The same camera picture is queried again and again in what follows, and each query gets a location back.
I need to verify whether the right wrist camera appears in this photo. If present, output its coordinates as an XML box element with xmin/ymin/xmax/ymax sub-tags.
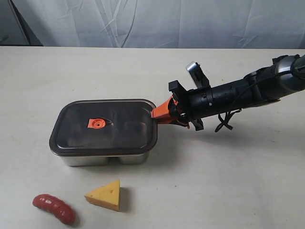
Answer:
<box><xmin>186</xmin><ymin>62</ymin><xmax>210</xmax><ymax>88</ymax></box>

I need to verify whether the steel two-compartment lunch box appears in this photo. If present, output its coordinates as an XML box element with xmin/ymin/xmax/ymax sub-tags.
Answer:
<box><xmin>51</xmin><ymin>145</ymin><xmax>155</xmax><ymax>167</ymax></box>

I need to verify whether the grey wrinkled backdrop curtain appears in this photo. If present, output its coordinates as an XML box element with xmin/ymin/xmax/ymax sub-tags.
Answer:
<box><xmin>0</xmin><ymin>0</ymin><xmax>305</xmax><ymax>49</ymax></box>

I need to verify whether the yellow toy cheese wedge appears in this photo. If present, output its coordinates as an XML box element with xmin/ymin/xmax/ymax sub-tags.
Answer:
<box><xmin>84</xmin><ymin>180</ymin><xmax>121</xmax><ymax>211</ymax></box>

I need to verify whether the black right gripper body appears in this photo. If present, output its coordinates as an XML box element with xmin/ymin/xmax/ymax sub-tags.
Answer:
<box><xmin>168</xmin><ymin>80</ymin><xmax>210</xmax><ymax>131</ymax></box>

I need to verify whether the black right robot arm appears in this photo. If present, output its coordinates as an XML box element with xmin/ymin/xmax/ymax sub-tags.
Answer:
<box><xmin>151</xmin><ymin>54</ymin><xmax>305</xmax><ymax>132</ymax></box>

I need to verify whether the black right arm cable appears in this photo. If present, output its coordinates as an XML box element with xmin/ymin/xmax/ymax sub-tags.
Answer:
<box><xmin>214</xmin><ymin>69</ymin><xmax>291</xmax><ymax>133</ymax></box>

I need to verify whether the dark transparent lunch box lid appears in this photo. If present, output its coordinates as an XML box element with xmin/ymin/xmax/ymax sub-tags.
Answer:
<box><xmin>49</xmin><ymin>99</ymin><xmax>158</xmax><ymax>157</ymax></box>

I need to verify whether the red toy sausage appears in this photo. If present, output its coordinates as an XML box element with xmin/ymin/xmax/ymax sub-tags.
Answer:
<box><xmin>32</xmin><ymin>194</ymin><xmax>76</xmax><ymax>225</ymax></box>

